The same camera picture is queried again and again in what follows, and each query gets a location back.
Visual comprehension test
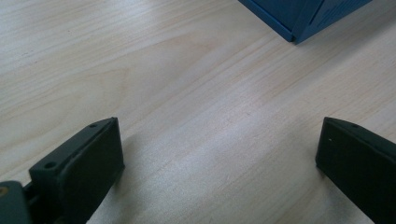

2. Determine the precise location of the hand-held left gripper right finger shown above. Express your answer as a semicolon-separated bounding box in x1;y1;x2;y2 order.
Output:
315;116;396;224

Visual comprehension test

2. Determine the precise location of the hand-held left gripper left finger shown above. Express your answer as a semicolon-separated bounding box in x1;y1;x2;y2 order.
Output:
28;117;126;224

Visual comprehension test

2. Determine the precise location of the blue three-slot file rack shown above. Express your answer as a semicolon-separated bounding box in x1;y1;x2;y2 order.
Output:
237;0;374;45

